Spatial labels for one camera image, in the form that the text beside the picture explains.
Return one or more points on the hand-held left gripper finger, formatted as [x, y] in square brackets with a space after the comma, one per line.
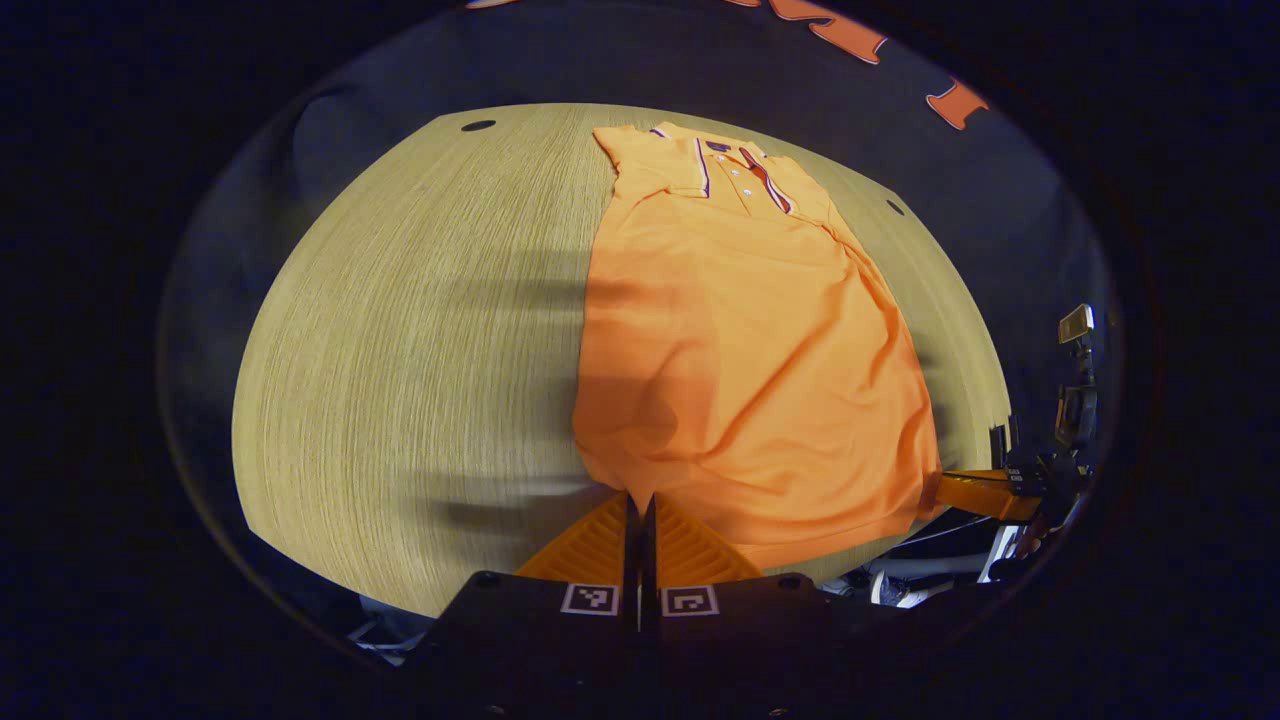
[648, 560]
[632, 560]

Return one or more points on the orange T-shirt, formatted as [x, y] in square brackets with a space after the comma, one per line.
[740, 380]

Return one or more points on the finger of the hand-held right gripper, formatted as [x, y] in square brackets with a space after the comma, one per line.
[985, 495]

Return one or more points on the black backdrop cloth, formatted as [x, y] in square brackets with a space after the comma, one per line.
[560, 60]

